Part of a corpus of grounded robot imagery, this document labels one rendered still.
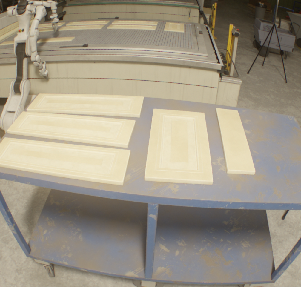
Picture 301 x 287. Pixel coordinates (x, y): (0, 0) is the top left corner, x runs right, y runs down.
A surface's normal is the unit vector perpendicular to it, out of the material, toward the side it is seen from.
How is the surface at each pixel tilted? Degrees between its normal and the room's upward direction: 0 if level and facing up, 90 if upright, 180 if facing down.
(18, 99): 27
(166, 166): 12
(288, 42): 90
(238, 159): 0
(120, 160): 0
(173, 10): 90
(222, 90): 90
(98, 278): 0
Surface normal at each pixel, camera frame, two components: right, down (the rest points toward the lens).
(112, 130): 0.23, -0.76
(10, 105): -0.01, -0.43
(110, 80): -0.10, 0.60
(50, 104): 0.03, -0.66
